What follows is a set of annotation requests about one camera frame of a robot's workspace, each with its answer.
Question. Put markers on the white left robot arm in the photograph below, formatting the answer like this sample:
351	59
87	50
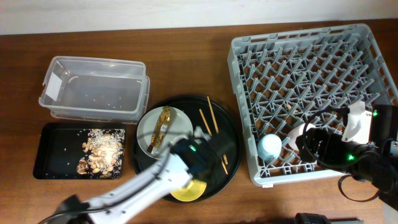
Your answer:
121	204

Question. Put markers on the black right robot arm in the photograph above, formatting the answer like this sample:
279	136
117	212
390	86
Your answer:
374	161

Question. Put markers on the black rectangular tray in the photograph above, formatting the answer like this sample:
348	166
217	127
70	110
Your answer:
60	149

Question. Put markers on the pink plastic cup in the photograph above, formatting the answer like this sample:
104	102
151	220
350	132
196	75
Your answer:
293	135

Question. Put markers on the wooden chopstick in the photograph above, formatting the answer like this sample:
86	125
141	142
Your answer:
225	160
209	132

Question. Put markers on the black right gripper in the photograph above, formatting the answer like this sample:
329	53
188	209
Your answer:
329	141

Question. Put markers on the clear plastic storage bin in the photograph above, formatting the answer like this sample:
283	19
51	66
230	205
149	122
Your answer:
96	89

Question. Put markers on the gold foil wrapper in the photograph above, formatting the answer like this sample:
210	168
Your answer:
160	129

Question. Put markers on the light blue plastic cup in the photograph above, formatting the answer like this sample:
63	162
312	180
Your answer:
269	147

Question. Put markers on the food scraps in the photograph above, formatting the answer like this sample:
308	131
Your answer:
103	152

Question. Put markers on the grey dishwasher rack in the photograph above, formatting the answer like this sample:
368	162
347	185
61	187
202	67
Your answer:
282	79

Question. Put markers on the round black serving tray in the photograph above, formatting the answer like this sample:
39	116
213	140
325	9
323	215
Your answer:
190	105

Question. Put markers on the grey round plate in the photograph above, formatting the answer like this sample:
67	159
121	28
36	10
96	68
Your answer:
179	124

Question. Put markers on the yellow bowl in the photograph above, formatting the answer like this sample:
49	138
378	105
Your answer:
191	192

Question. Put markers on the black object bottom edge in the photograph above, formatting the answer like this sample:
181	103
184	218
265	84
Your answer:
309	218

